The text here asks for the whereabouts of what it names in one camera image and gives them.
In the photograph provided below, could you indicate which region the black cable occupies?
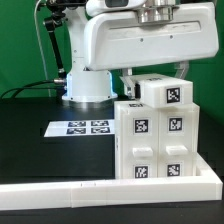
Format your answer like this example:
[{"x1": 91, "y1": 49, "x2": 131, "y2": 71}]
[{"x1": 0, "y1": 79, "x2": 65, "y2": 100}]

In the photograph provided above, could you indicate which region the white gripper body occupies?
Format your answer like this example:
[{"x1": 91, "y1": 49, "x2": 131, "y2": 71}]
[{"x1": 84, "y1": 2, "x2": 219, "y2": 70}]

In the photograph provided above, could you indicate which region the white cabinet top block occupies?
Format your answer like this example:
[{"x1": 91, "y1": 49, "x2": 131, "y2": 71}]
[{"x1": 135, "y1": 74, "x2": 193, "y2": 108}]

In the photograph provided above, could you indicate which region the white cabinet body box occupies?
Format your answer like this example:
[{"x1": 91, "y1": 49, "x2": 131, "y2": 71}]
[{"x1": 114, "y1": 101, "x2": 200, "y2": 179}]

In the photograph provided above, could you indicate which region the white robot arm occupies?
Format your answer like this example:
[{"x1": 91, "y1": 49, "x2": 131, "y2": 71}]
[{"x1": 62, "y1": 0, "x2": 219, "y2": 104}]

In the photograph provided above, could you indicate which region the white cable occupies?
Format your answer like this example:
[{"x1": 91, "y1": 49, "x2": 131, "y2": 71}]
[{"x1": 33, "y1": 0, "x2": 53, "y2": 98}]

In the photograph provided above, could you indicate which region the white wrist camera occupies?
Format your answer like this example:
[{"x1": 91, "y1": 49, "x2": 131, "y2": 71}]
[{"x1": 86, "y1": 0, "x2": 146, "y2": 16}]

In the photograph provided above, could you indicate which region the white door panel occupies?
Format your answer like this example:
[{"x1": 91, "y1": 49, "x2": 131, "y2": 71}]
[
  {"x1": 158, "y1": 104, "x2": 200, "y2": 177},
  {"x1": 116, "y1": 107, "x2": 158, "y2": 179}
]

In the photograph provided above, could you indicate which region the white marker sheet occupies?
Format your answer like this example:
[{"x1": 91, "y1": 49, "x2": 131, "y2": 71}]
[{"x1": 44, "y1": 119, "x2": 114, "y2": 137}]

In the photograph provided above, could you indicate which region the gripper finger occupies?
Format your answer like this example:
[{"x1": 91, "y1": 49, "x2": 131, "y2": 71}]
[
  {"x1": 120, "y1": 68, "x2": 136, "y2": 99},
  {"x1": 175, "y1": 61, "x2": 189, "y2": 79}
]

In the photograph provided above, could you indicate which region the white L-shaped fence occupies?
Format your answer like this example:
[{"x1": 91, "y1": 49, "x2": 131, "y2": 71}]
[{"x1": 0, "y1": 157, "x2": 223, "y2": 211}]

